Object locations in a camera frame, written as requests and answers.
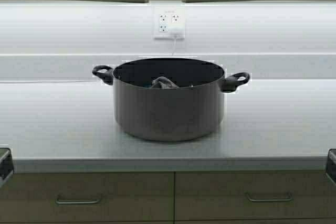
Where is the grey pot with black handles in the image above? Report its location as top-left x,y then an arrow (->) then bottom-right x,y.
92,58 -> 250,141

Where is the white wall outlet plate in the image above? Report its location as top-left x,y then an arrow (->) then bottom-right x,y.
153,6 -> 186,40

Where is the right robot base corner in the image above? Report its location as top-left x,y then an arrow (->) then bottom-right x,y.
325,148 -> 336,185

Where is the left drawer metal handle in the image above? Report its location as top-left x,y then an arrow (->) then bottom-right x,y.
55,195 -> 102,206

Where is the drawer metal handle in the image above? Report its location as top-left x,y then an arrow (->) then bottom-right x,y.
55,195 -> 102,206
245,193 -> 293,203

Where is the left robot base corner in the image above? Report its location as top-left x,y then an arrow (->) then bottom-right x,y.
0,148 -> 14,187

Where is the left wooden drawer front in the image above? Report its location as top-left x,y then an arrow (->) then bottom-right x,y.
1,173 -> 174,222

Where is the white power cable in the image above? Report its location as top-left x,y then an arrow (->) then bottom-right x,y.
0,37 -> 177,84

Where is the right wooden drawer front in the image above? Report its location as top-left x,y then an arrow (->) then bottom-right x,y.
175,171 -> 335,221

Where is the grey cloth inside pot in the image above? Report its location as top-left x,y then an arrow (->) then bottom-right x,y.
151,77 -> 179,89

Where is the wooden drawer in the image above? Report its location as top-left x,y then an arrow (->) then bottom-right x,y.
175,171 -> 335,221
1,173 -> 174,222

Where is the right drawer metal handle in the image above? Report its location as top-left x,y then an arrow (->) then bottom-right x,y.
245,193 -> 293,203

